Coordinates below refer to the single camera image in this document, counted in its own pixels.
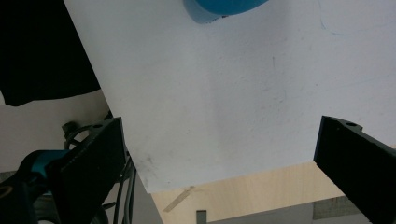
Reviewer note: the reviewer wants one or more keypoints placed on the blue round container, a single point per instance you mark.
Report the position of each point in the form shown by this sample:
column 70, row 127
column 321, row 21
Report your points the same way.
column 224, row 7

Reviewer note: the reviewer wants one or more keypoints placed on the dark cloth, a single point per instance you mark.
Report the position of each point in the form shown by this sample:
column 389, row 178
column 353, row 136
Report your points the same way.
column 40, row 49

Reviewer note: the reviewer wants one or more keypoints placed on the blue and black clamp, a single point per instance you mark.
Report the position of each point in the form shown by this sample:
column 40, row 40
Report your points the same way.
column 29, row 174

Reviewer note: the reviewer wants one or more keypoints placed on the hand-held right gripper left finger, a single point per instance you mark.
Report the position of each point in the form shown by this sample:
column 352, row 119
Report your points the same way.
column 88, row 165

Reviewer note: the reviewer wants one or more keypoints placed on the light wooden board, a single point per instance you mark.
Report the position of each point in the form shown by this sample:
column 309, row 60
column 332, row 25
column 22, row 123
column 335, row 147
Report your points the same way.
column 249, row 193

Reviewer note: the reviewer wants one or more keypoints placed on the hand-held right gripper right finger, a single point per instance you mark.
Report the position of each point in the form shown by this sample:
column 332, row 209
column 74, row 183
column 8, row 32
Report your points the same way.
column 358, row 161

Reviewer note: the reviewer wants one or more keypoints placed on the strip of clear tape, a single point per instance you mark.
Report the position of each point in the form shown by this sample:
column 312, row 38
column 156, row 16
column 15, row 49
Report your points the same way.
column 179, row 199

